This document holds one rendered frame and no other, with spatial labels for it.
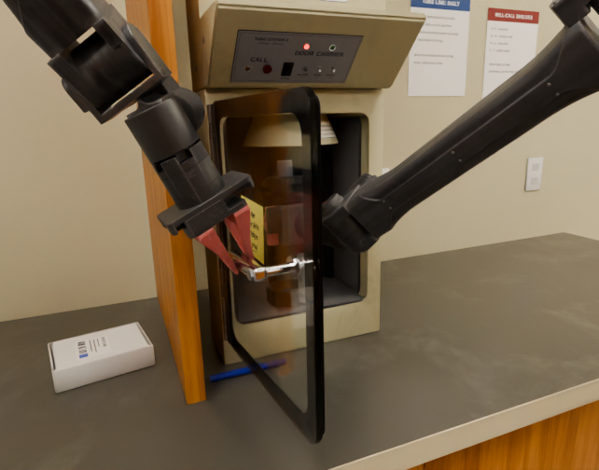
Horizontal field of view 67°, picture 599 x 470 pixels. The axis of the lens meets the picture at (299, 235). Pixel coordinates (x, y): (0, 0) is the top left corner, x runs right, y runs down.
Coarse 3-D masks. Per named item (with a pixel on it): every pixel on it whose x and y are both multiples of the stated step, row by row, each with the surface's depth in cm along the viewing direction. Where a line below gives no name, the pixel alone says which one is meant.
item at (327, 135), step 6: (324, 114) 83; (324, 120) 81; (324, 126) 81; (330, 126) 83; (324, 132) 80; (330, 132) 82; (324, 138) 80; (330, 138) 82; (336, 138) 84; (324, 144) 80; (330, 144) 81
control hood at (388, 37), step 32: (224, 0) 56; (256, 0) 58; (224, 32) 59; (320, 32) 64; (352, 32) 65; (384, 32) 67; (416, 32) 69; (224, 64) 64; (352, 64) 71; (384, 64) 73
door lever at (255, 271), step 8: (232, 256) 53; (240, 256) 52; (288, 256) 50; (240, 264) 50; (248, 264) 49; (256, 264) 49; (280, 264) 49; (288, 264) 49; (296, 264) 49; (248, 272) 48; (256, 272) 47; (264, 272) 48; (272, 272) 48; (280, 272) 49; (288, 272) 49; (296, 272) 49; (256, 280) 47; (264, 280) 48
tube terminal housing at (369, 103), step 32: (192, 0) 69; (288, 0) 70; (352, 0) 74; (384, 0) 76; (192, 32) 72; (192, 64) 75; (224, 96) 70; (320, 96) 76; (352, 96) 78; (352, 320) 88; (224, 352) 79
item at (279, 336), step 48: (240, 96) 57; (288, 96) 45; (240, 144) 59; (288, 144) 47; (288, 192) 48; (288, 240) 50; (240, 288) 67; (288, 288) 52; (240, 336) 71; (288, 336) 54; (288, 384) 56
